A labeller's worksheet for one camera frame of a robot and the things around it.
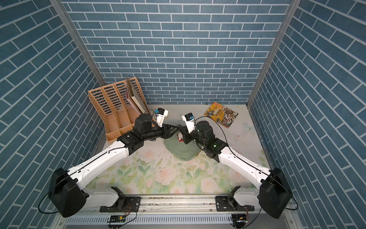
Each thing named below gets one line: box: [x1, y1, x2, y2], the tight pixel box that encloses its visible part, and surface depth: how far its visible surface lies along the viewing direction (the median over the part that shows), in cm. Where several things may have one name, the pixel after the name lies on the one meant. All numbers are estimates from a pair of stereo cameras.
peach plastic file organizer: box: [88, 76, 152, 143], surface depth 106 cm
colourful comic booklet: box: [203, 102, 239, 129], surface depth 117 cm
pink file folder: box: [125, 83, 142, 115], surface depth 88 cm
